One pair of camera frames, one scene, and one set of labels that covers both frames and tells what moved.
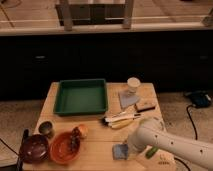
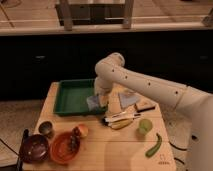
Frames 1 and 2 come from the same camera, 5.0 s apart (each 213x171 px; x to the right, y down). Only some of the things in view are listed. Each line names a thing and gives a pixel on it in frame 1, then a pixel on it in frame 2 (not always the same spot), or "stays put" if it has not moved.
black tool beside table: [20, 160] stays put
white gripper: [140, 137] → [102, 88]
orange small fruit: [84, 130] stays put
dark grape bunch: [75, 140] stays put
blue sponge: [120, 151] → [92, 102]
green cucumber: [151, 152] stays put
